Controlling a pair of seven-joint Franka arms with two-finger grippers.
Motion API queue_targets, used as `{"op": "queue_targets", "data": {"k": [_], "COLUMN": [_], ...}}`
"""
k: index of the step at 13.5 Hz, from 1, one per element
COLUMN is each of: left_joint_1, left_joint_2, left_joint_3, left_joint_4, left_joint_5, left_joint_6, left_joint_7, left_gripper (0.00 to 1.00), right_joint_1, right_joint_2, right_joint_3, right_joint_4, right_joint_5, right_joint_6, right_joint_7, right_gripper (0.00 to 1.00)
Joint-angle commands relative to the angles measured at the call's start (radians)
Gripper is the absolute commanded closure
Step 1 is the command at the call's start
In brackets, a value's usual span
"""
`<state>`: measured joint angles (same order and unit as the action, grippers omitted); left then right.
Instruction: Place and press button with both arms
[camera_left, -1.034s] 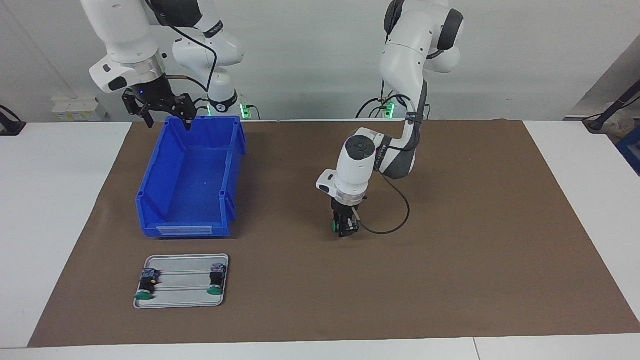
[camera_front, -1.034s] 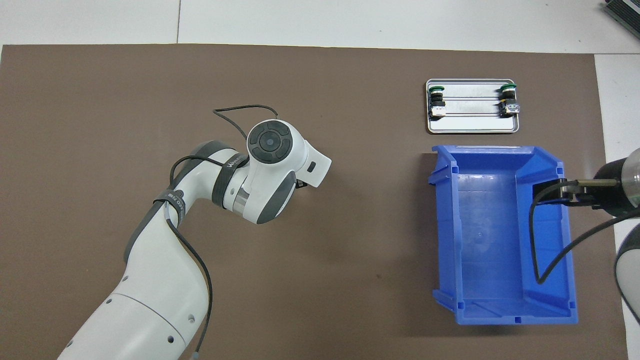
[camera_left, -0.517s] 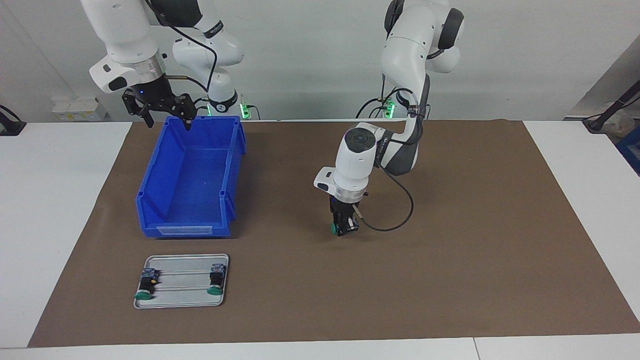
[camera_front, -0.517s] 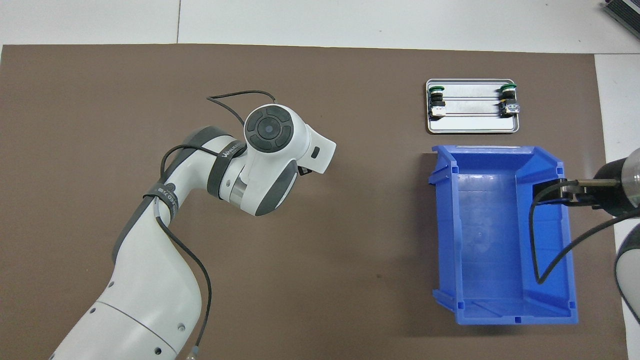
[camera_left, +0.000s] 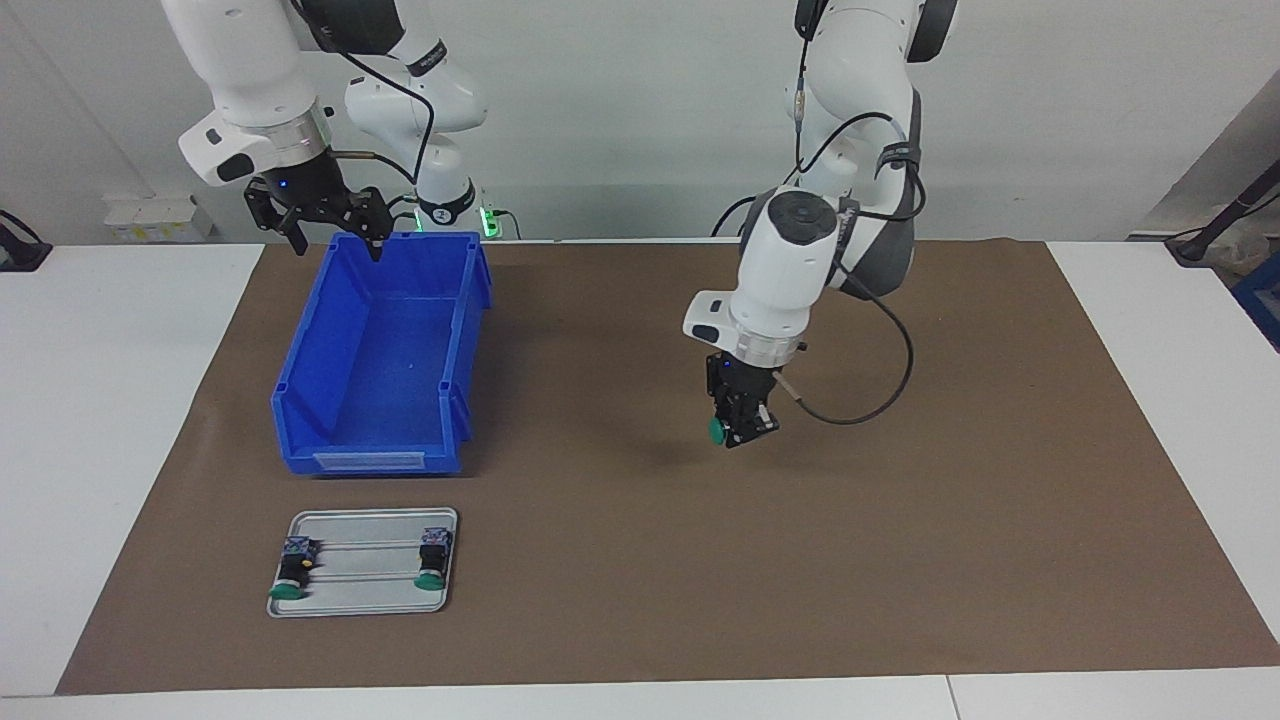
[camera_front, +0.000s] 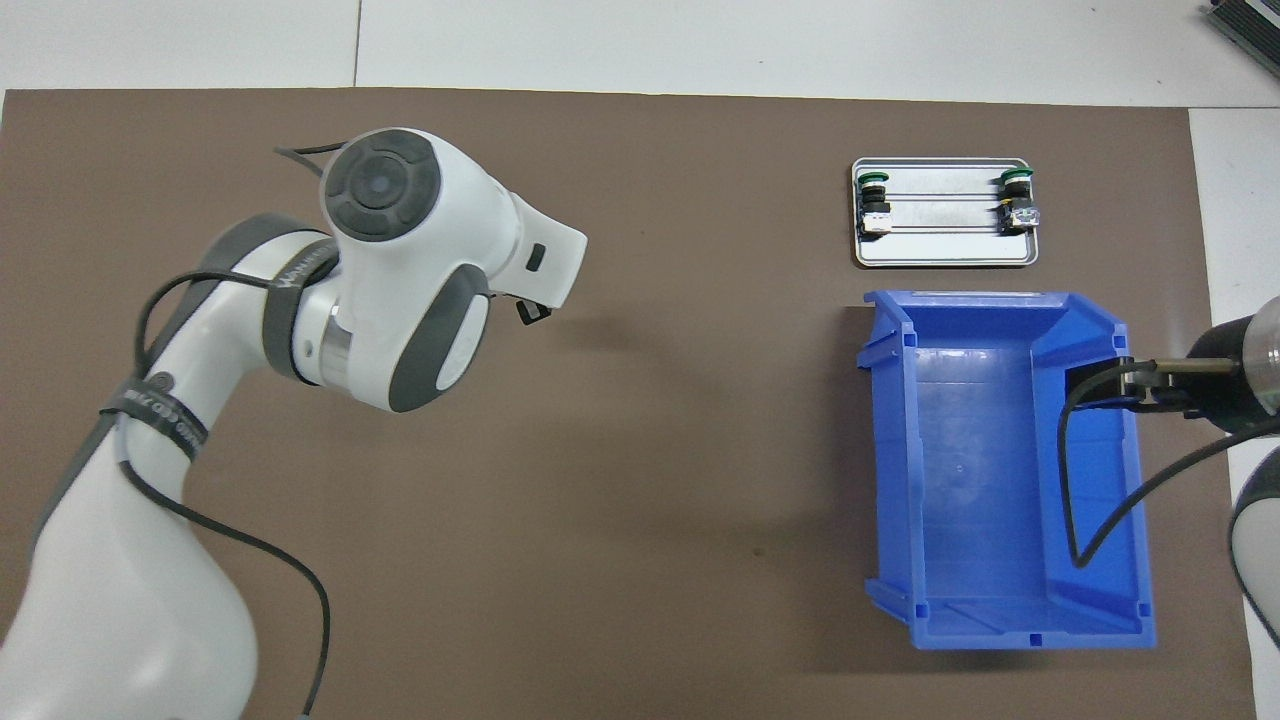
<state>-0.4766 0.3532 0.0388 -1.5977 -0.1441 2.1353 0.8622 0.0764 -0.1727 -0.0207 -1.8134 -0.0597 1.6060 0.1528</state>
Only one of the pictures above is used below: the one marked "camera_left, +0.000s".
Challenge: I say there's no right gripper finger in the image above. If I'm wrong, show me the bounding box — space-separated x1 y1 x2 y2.
245 185 309 256
335 187 394 263

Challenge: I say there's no silver metal tray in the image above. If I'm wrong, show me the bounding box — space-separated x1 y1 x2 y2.
265 507 460 619

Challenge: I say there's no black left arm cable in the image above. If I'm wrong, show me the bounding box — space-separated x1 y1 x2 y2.
778 0 926 426

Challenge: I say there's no black clamp mount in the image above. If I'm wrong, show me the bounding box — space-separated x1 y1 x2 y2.
0 208 53 273

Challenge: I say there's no blue crate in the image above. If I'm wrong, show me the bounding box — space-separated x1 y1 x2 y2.
1232 255 1280 353

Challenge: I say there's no black base cable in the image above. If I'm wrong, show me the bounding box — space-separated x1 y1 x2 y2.
710 193 761 239

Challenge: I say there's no black stand pole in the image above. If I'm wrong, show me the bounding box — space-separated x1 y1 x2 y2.
1165 160 1280 266

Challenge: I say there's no brown table mat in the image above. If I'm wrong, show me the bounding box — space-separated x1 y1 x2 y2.
55 238 1280 696

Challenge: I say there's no blue plastic storage bin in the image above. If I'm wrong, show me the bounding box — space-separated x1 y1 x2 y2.
270 230 494 477

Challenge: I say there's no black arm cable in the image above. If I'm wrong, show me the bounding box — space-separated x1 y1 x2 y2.
295 0 436 186
778 0 926 426

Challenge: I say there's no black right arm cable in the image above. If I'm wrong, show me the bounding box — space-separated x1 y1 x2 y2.
295 0 436 186

